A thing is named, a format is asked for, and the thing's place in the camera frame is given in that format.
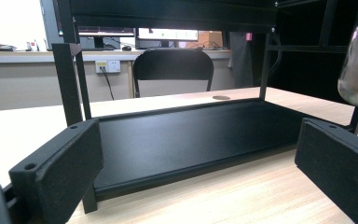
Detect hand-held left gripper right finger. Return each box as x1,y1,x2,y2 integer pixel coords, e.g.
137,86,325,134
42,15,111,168
294,117,358,224

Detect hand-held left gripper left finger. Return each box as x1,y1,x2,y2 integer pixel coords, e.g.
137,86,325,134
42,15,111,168
7,119,104,224

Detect black metal shelf rack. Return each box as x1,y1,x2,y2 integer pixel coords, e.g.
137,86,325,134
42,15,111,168
51,0,358,215

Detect black curtain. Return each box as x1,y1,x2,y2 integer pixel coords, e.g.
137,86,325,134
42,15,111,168
267,0,358,105

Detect grey counter ledge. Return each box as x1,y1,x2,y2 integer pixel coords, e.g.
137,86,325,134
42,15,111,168
0,49,232,64

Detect small bottles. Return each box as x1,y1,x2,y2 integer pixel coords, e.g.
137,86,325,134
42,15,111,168
25,39,41,51

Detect dark computer monitor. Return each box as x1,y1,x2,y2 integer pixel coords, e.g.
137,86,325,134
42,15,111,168
76,26,135,49

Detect grey upright panel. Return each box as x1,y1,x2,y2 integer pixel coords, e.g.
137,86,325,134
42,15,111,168
39,0,63,50

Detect grey hanging cloth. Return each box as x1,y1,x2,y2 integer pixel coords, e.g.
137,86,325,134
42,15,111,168
228,32,255,89

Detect bright computer monitor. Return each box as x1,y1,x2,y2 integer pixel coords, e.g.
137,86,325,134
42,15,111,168
137,27,200,42

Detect cardboard box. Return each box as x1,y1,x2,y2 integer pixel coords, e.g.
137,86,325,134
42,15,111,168
198,30,224,49

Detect black power cable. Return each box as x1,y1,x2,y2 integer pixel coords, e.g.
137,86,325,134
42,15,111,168
101,66,116,101

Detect white wall outlet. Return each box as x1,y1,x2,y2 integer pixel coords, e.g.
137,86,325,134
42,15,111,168
94,60,122,74

